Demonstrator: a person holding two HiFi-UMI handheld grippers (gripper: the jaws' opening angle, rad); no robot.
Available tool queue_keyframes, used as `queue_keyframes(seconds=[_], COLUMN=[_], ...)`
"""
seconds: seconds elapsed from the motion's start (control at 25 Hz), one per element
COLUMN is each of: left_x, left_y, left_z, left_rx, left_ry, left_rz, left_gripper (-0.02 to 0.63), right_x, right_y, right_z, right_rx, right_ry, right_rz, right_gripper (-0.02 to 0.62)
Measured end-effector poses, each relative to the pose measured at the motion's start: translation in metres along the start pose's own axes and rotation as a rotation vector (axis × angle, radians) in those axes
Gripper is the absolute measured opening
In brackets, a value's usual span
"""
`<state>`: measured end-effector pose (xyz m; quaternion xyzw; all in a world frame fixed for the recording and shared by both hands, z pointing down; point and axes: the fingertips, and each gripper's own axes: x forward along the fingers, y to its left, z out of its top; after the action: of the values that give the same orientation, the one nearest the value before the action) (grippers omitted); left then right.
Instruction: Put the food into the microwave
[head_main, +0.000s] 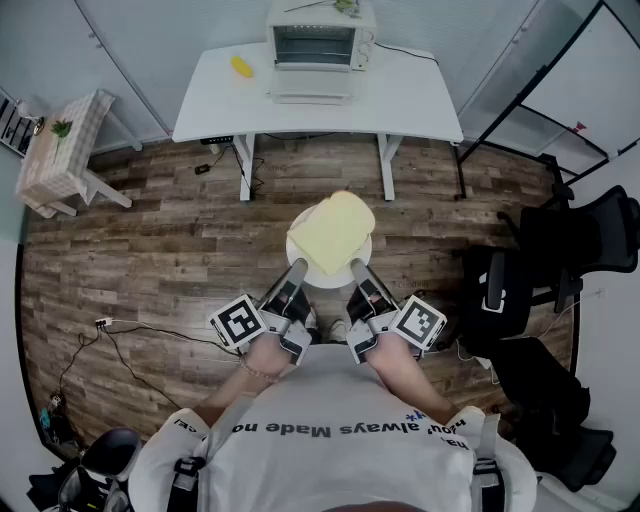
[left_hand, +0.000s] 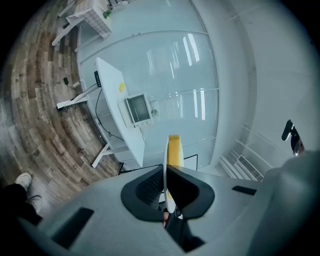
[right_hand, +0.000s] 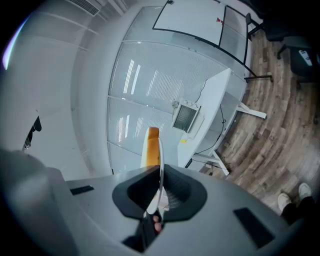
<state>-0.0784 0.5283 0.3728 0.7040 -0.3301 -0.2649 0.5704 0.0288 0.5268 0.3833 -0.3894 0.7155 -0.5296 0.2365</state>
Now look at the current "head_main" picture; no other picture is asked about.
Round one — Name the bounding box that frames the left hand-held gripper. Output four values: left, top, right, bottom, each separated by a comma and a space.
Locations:
208, 257, 317, 367

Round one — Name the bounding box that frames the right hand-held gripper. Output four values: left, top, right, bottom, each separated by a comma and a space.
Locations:
345, 258, 448, 365

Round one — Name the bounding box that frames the white round plate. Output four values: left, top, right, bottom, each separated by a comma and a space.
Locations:
285, 203, 374, 290

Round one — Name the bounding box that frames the pale yellow bread slice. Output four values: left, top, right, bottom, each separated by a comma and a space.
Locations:
287, 190, 377, 277

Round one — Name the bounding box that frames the white toaster oven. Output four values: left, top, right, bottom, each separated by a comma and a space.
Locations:
264, 0, 377, 106

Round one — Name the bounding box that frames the person's right forearm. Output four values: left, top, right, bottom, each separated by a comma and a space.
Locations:
367, 344, 461, 426

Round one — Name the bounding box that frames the person's left forearm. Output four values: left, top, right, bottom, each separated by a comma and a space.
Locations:
192, 333, 299, 429

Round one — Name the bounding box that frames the white table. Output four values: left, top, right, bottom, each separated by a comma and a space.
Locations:
171, 40, 465, 203

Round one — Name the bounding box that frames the white printed t-shirt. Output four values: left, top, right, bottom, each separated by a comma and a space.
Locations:
128, 344, 539, 512

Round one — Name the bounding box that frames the grey black chair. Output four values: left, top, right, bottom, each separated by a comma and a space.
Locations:
27, 427, 144, 512

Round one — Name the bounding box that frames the checked tablecloth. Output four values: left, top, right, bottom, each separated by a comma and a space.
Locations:
14, 89, 117, 220

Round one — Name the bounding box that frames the pile of plugs and adapters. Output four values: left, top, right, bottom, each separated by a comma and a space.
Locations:
38, 392, 84, 454

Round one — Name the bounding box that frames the green plant sprig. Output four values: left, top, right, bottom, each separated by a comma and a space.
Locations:
49, 118, 74, 151

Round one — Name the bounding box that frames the artificial flower bouquet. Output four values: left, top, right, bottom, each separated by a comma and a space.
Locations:
282, 0, 362, 20

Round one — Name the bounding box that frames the white desk lamp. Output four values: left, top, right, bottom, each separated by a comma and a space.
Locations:
13, 97, 51, 136

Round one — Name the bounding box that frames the pink bead bracelet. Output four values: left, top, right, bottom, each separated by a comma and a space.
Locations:
238, 355, 280, 385

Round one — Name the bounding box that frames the grey left harness strap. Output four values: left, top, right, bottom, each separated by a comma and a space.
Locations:
167, 394, 256, 512

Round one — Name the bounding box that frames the grey harness strap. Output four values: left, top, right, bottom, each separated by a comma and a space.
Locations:
167, 394, 256, 512
469, 412, 509, 512

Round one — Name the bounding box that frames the black floor cable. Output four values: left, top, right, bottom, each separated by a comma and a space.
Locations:
57, 319, 241, 411

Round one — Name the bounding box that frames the grey right harness strap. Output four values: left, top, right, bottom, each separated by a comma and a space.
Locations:
469, 412, 509, 512

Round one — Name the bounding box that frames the thin black cable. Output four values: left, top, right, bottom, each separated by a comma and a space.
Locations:
373, 42, 441, 67

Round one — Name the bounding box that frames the dark wall shelf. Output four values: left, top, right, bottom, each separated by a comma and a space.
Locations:
0, 89, 32, 159

